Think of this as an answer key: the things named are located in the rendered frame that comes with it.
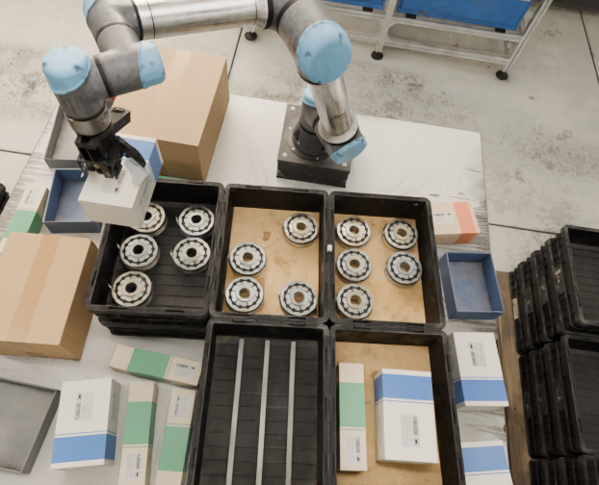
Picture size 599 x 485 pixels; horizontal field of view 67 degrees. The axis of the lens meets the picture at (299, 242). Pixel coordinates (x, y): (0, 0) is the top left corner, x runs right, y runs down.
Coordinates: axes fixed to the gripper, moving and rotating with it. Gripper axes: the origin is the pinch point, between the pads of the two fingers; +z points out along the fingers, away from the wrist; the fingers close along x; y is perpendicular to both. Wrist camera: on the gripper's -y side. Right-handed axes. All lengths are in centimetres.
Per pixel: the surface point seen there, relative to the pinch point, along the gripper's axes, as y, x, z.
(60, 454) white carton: 60, -5, 32
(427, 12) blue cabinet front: -194, 101, 78
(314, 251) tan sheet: -2, 49, 28
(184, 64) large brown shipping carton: -61, -3, 21
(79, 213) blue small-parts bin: -9.3, -27.3, 40.7
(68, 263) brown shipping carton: 14.3, -16.5, 24.9
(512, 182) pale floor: -106, 161, 112
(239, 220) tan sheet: -8.2, 25.4, 28.1
